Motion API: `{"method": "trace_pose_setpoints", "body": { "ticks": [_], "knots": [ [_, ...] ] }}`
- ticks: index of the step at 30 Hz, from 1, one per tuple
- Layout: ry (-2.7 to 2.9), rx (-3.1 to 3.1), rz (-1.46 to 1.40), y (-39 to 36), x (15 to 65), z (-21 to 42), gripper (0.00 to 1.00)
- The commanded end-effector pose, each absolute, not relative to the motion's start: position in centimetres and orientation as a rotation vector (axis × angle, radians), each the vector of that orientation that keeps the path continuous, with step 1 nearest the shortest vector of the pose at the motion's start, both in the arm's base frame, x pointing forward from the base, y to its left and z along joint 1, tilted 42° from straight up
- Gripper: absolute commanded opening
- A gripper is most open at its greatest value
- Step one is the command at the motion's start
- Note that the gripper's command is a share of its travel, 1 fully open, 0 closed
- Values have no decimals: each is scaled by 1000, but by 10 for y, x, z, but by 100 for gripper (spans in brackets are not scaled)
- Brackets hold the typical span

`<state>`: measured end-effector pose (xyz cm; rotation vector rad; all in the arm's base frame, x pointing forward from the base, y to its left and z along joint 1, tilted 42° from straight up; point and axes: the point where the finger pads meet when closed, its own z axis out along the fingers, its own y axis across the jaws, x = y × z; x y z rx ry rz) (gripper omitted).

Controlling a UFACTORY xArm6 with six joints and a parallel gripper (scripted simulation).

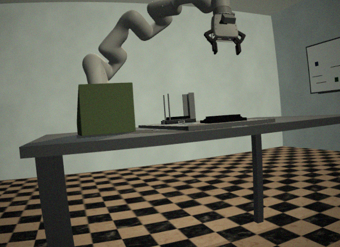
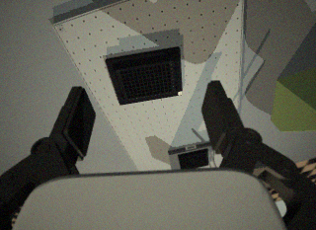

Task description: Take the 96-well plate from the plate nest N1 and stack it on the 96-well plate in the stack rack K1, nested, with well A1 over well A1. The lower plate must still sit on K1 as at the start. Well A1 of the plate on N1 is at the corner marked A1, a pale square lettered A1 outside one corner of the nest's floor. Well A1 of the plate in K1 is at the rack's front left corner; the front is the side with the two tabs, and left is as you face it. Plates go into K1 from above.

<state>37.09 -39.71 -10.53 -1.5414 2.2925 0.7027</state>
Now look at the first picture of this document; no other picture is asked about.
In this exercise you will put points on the black flat rectangular pad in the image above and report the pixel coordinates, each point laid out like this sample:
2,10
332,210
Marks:
224,120

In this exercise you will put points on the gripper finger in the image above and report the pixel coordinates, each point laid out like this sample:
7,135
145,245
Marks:
212,41
238,42

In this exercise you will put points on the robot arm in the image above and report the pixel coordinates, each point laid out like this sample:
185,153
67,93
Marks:
161,11

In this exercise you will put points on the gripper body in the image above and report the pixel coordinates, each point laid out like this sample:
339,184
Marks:
224,31

